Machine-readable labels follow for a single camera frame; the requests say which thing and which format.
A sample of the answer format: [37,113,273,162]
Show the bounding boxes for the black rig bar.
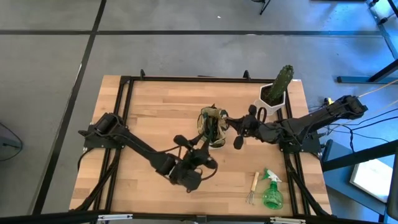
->
[0,210,398,224]

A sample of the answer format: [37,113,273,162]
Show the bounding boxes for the blue floor beam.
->
[337,75,398,85]

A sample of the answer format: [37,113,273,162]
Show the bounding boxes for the white hexagonal plant pot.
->
[254,83,286,116]

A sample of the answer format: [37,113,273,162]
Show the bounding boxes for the yellow power cable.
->
[357,79,398,98]

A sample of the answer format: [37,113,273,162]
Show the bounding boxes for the black aluminium table frame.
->
[70,68,331,217]

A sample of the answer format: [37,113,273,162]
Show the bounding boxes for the silver bracket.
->
[269,216,307,224]
[97,213,134,222]

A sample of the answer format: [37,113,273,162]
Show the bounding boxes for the black floor cable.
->
[320,115,398,144]
[363,107,398,125]

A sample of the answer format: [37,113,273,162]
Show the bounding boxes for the black support beam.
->
[321,139,398,173]

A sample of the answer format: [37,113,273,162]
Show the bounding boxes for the green cactus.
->
[269,64,295,105]

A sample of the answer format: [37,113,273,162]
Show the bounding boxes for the green plastic spray bottle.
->
[260,168,285,210]

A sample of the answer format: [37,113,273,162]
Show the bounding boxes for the black diagonal stand beam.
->
[368,58,398,83]

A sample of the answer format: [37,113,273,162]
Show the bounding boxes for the white panel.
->
[349,158,394,203]

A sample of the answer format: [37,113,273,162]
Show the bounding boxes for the blue-grey cabinet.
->
[322,139,388,215]

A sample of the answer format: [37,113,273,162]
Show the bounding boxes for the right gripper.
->
[224,105,266,150]

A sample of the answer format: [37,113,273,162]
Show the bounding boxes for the grey metal stand beam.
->
[366,0,398,60]

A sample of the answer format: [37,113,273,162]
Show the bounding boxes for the cream green-trimmed gardening bag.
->
[197,105,230,149]

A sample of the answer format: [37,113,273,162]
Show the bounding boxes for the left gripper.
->
[173,133,218,170]

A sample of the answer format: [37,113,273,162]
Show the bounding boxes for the black tripod leg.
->
[259,0,272,16]

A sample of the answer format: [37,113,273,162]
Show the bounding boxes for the small rake wooden handle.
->
[246,171,260,205]

